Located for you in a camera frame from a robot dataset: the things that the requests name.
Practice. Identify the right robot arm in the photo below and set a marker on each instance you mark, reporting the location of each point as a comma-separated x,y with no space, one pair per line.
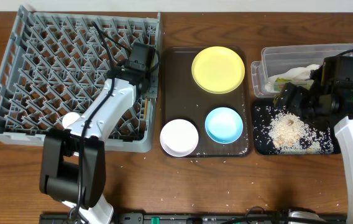
327,104

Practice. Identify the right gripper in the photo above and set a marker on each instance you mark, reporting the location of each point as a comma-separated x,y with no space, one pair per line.
299,94

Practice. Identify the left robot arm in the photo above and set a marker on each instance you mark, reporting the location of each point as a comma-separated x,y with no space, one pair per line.
73,167

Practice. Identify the white cup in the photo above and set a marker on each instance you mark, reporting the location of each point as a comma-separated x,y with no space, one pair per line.
69,119

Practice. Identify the light blue bowl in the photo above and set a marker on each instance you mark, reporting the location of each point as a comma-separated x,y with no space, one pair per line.
223,125

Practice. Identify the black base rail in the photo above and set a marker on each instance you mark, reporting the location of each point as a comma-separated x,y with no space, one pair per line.
252,215

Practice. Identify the black waste tray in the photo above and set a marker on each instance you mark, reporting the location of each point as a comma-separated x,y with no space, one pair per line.
263,133

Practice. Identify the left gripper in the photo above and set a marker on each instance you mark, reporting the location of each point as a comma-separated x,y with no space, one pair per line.
151,83

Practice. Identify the dark brown serving tray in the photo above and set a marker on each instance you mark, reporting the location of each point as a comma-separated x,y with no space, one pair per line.
182,98

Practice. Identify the yellow plate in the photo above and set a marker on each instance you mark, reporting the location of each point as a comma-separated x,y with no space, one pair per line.
218,70

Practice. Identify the rice and food scraps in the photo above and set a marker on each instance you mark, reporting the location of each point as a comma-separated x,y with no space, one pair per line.
291,133

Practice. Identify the grey plastic dish rack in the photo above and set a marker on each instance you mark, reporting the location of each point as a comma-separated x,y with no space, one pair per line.
56,63

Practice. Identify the wooden chopstick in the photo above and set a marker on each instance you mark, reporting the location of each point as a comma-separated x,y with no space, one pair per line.
146,106

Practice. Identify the green orange snack wrapper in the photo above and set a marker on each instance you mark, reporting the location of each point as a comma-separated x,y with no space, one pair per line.
280,82

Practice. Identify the white napkin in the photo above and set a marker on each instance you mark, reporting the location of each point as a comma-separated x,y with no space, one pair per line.
299,73

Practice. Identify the clear plastic waste bin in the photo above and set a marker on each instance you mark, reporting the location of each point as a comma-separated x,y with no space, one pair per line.
278,60

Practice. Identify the white bowl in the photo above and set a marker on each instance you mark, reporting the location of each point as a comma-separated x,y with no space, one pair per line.
179,138

